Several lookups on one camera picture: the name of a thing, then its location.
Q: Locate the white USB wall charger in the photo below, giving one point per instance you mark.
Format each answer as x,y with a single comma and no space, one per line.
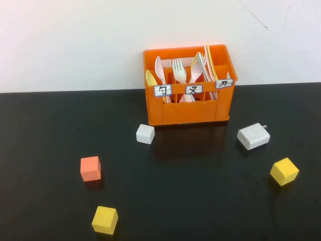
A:
253,136

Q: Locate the orange foam cube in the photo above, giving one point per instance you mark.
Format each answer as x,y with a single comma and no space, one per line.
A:
90,168

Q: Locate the pink plastic fork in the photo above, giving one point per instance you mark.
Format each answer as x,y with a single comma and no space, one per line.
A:
196,74

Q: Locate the white foam cube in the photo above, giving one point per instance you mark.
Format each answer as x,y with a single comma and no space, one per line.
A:
145,134

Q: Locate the pink plastic spoon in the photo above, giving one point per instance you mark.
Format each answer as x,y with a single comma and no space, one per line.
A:
159,66

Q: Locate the white paper knife label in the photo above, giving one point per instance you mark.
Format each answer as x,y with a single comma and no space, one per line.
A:
224,83

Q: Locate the white serrated plastic knife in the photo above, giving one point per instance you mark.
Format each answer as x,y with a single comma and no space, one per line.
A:
202,66

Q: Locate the yellow foam cube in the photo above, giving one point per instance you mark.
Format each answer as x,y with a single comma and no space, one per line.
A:
284,172
104,219

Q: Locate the yellow plastic fork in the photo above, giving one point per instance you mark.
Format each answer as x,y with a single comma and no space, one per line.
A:
193,64

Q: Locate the yellow plastic knife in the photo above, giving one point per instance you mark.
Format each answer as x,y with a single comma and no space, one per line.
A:
212,66

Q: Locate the white paper spoon label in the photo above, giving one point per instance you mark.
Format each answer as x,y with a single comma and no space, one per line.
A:
163,90

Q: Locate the orange plastic cutlery holder crate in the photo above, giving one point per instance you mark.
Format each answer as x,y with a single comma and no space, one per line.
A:
190,113

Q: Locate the white paper fork label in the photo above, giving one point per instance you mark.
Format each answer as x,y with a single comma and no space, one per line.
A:
193,89

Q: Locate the white plastic fork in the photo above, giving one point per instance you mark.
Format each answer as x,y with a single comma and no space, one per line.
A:
179,74

